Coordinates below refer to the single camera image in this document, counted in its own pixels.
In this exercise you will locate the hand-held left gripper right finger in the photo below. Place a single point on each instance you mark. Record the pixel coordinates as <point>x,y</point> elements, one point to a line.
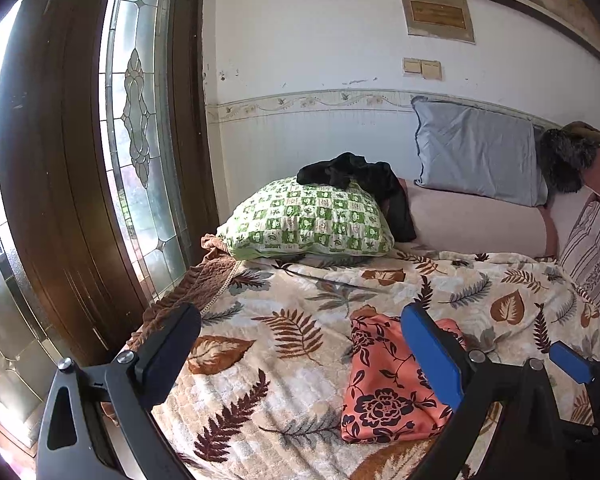
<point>432,355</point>

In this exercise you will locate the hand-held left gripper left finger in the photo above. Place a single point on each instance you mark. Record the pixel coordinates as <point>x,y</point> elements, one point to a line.
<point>172,340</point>

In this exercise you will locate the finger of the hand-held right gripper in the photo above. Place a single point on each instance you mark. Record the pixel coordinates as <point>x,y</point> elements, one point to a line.
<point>570,360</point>

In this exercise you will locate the orange floral garment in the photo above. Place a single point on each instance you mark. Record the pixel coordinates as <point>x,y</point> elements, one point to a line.
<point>380,385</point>

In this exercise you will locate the brown quilted bedspread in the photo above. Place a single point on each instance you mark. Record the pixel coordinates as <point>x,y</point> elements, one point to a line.
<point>200,280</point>

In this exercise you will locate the striped cushion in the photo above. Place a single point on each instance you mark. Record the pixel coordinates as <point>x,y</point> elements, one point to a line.
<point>597,260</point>

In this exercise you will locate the leaf print fleece blanket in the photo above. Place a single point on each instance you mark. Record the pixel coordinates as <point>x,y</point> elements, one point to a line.
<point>290,360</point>

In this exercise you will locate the pink bolster cushion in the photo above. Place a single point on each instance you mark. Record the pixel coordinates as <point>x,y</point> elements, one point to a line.
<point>475,225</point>

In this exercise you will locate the green checked pillow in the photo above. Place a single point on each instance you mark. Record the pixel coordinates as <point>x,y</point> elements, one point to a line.
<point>310,220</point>

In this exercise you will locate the black garment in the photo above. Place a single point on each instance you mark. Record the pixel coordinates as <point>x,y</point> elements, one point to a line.
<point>375,180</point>

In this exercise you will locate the dark furry cushion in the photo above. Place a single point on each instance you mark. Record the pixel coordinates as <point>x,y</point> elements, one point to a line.
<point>565,160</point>

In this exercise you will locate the grey-blue pillow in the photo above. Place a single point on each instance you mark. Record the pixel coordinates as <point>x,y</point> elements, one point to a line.
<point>475,155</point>

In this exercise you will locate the brown wooden door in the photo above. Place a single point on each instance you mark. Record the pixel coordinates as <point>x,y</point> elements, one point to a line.
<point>55,160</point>

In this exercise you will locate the brown cloth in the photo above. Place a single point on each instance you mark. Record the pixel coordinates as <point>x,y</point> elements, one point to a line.
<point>587,132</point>

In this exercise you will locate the leaded glass door panel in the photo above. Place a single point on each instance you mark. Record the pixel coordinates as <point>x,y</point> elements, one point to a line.
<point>140,110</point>

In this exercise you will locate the beige wall switch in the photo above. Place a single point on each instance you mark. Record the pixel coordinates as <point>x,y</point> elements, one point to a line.
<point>412,66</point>
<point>431,70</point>

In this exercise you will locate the wall plaque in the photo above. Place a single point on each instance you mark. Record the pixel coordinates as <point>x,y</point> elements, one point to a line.
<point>437,12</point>

